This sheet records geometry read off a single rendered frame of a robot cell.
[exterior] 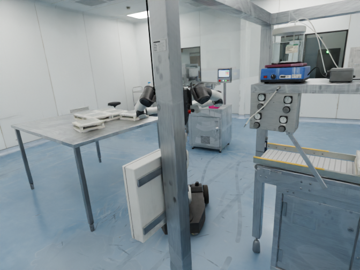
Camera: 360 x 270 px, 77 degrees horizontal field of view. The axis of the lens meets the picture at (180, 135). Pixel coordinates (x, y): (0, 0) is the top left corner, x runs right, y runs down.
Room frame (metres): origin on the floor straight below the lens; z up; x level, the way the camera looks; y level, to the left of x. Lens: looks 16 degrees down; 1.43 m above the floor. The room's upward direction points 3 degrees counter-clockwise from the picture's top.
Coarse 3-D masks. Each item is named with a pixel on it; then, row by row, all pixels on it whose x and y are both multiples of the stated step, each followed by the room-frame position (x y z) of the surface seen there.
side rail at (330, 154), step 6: (270, 144) 1.38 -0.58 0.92; (282, 150) 1.34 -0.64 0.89; (288, 150) 1.32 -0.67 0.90; (294, 150) 1.30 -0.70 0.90; (306, 150) 1.26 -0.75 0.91; (312, 150) 1.24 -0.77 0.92; (330, 156) 1.18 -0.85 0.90; (336, 156) 1.17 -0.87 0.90; (342, 156) 1.15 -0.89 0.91; (348, 156) 1.14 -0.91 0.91; (354, 156) 1.12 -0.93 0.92
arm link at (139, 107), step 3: (138, 102) 1.95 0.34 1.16; (135, 105) 2.06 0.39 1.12; (138, 105) 1.96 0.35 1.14; (141, 105) 1.94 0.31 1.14; (135, 108) 2.02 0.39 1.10; (138, 108) 1.98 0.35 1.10; (141, 108) 1.97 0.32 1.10; (144, 108) 1.98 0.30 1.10; (138, 111) 2.00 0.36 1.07; (141, 111) 2.01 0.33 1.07; (138, 114) 2.01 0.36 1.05; (141, 114) 2.02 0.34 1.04; (144, 114) 2.04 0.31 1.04; (141, 117) 2.06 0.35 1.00; (144, 117) 2.07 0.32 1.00
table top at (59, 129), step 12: (36, 120) 2.90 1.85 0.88; (48, 120) 2.85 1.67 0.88; (60, 120) 2.81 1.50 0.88; (72, 120) 2.76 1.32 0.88; (120, 120) 2.60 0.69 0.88; (144, 120) 2.52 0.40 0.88; (156, 120) 2.52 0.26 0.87; (36, 132) 2.23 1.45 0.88; (48, 132) 2.20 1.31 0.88; (60, 132) 2.17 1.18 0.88; (72, 132) 2.14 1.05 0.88; (84, 132) 2.12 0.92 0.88; (96, 132) 2.09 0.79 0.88; (108, 132) 2.07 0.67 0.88; (120, 132) 2.12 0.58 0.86; (72, 144) 1.76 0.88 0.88; (84, 144) 1.82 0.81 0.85
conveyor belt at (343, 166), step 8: (272, 152) 1.32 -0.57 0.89; (280, 152) 1.31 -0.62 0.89; (288, 152) 1.31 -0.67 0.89; (280, 160) 1.19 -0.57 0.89; (288, 160) 1.19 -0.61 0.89; (296, 160) 1.18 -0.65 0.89; (312, 160) 1.17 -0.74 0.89; (320, 160) 1.16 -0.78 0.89; (328, 160) 1.16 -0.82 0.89; (336, 160) 1.15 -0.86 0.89; (280, 168) 1.10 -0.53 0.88; (328, 168) 1.06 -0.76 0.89; (336, 168) 1.05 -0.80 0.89; (344, 168) 1.05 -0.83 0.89; (352, 168) 1.04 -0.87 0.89
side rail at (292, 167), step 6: (258, 162) 1.16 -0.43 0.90; (264, 162) 1.14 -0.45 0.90; (270, 162) 1.12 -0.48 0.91; (276, 162) 1.10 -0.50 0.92; (288, 168) 1.07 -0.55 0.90; (294, 168) 1.05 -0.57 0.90; (300, 168) 1.03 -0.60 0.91; (306, 168) 1.02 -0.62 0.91; (324, 174) 0.97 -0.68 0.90; (330, 174) 0.96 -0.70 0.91; (336, 174) 0.94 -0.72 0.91; (342, 174) 0.93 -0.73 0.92; (348, 174) 0.92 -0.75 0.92; (348, 180) 0.92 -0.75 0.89; (354, 180) 0.90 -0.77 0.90
